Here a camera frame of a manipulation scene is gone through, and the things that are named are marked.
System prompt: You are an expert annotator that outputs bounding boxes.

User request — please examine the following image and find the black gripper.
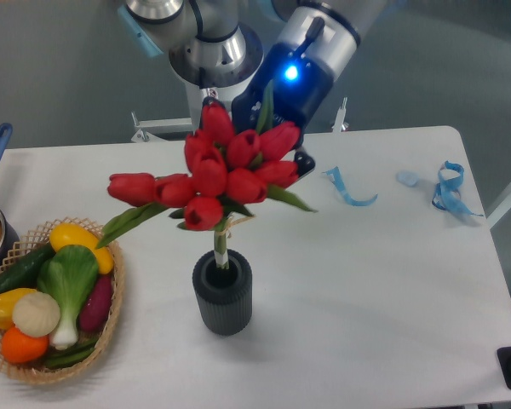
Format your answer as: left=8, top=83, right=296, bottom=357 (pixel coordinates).
left=203, top=41, right=333, bottom=177

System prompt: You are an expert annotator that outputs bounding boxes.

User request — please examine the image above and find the red tulip bouquet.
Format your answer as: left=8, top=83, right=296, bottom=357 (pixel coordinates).
left=97, top=84, right=311, bottom=269

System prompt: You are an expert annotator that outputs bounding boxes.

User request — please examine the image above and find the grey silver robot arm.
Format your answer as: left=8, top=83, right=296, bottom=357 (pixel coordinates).
left=118, top=1, right=389, bottom=131

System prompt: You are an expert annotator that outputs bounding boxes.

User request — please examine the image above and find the dark grey ribbed vase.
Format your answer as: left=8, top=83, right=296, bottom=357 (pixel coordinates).
left=192, top=250, right=253, bottom=336

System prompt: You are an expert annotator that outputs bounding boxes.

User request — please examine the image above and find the curved blue tape strip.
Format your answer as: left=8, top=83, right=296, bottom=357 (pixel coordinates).
left=323, top=166, right=378, bottom=207

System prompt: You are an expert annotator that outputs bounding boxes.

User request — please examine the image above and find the tangled blue tape strip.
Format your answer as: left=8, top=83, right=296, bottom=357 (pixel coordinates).
left=432, top=161, right=483, bottom=217

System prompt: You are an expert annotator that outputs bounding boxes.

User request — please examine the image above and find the yellow squash toy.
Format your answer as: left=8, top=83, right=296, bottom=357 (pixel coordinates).
left=49, top=223, right=114, bottom=274

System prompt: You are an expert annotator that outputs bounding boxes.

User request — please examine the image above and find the green bok choy toy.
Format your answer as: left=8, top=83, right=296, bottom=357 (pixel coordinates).
left=37, top=245, right=99, bottom=351

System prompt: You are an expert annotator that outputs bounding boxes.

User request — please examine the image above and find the purple sweet potato toy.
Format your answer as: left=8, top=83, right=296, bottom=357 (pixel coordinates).
left=78, top=275, right=113, bottom=332

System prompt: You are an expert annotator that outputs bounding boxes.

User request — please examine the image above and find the dark green cucumber toy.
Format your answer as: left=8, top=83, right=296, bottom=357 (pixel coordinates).
left=0, top=243, right=55, bottom=294

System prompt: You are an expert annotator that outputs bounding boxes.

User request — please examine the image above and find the green bean pod toy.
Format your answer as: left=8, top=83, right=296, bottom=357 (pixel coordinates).
left=43, top=338, right=97, bottom=370

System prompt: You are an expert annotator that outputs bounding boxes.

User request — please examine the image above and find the cream steamed bun toy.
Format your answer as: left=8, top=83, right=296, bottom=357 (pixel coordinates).
left=12, top=291, right=60, bottom=337

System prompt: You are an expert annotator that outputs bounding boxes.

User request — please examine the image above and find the yellow bell pepper toy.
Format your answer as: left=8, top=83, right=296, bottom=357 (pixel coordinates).
left=0, top=288, right=37, bottom=331

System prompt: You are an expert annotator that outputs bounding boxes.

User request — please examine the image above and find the orange fruit toy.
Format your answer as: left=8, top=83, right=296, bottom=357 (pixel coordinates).
left=1, top=326, right=49, bottom=364

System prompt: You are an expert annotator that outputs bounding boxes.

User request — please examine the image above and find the woven wicker basket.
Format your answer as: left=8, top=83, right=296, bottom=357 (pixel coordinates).
left=0, top=217, right=125, bottom=385

